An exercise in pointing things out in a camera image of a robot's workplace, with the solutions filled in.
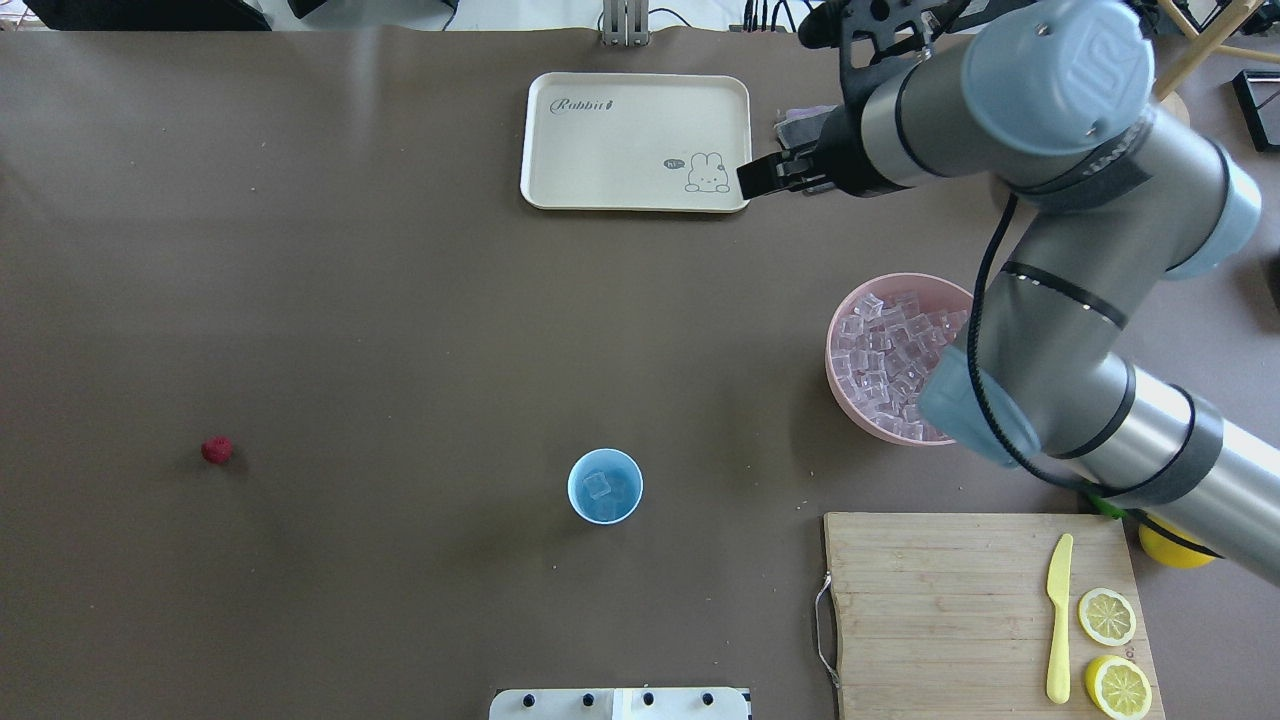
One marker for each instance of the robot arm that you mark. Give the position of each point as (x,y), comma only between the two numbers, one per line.
(1109,194)

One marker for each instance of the pile of clear ice cubes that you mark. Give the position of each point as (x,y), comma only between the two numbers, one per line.
(890,370)

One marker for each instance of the lemon half near board corner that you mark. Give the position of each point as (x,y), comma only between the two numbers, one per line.
(1118,687)

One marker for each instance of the grey folded cloth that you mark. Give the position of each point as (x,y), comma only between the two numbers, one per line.
(798,126)

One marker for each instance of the whole yellow lemon inner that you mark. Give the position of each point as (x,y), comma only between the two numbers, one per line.
(1169,547)

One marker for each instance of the lemon slice on board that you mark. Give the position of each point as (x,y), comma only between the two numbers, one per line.
(1107,617)

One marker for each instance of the pink bowl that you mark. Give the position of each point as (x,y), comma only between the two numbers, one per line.
(850,400)

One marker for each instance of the light blue plastic cup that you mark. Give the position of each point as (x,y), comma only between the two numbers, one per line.
(627,486)

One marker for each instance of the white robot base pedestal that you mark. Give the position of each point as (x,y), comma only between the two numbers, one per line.
(696,702)

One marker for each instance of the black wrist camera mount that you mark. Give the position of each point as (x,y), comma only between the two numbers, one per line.
(876,39)

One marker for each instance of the wooden cutting board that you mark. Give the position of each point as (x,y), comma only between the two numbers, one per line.
(945,615)

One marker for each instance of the yellow plastic knife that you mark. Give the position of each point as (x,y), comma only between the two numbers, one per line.
(1057,688)

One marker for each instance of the clear ice cube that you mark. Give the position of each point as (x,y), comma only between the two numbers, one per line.
(596,485)

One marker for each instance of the green lime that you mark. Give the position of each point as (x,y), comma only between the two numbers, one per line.
(1104,508)

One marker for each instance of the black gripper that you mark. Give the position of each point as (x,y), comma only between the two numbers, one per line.
(843,152)

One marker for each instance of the red strawberry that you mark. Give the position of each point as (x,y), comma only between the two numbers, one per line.
(218,450)

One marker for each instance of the cream rabbit serving tray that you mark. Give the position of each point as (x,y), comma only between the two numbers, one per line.
(635,142)

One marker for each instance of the wooden stand round base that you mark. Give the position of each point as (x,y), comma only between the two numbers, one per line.
(1202,43)

